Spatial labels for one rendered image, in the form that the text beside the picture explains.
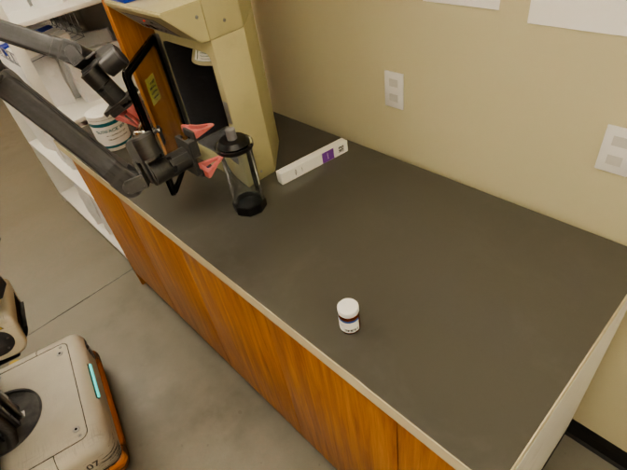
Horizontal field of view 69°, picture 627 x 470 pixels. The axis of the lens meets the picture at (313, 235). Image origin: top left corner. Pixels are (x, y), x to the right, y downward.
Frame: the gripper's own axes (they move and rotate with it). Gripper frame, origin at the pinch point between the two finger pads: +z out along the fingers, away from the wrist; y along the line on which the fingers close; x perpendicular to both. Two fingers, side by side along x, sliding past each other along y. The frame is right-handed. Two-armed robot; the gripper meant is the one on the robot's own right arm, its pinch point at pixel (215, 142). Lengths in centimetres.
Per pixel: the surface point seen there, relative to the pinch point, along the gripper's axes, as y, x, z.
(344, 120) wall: -21, 7, 55
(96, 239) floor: -118, 172, -15
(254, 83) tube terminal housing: 5.7, 9.1, 22.3
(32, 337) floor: -119, 123, -73
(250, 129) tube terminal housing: -7.0, 9.2, 17.4
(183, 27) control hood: 26.7, 8.8, 5.3
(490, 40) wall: 15, -46, 55
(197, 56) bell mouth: 14.3, 22.6, 13.9
